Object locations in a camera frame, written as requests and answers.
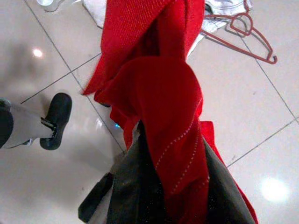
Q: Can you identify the pink wire clothes hanger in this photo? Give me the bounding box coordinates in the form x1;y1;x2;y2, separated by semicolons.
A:
200;0;278;65

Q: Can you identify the white crumpled garment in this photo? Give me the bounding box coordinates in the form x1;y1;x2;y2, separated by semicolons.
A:
82;0;255;33

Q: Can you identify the red polo shirt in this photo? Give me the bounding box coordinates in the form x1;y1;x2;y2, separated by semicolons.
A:
82;0;259;224

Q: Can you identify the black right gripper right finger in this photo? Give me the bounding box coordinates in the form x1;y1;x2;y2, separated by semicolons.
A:
202;137;257;224

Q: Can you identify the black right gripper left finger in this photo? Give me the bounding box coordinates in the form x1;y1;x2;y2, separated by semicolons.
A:
78;120;168;224

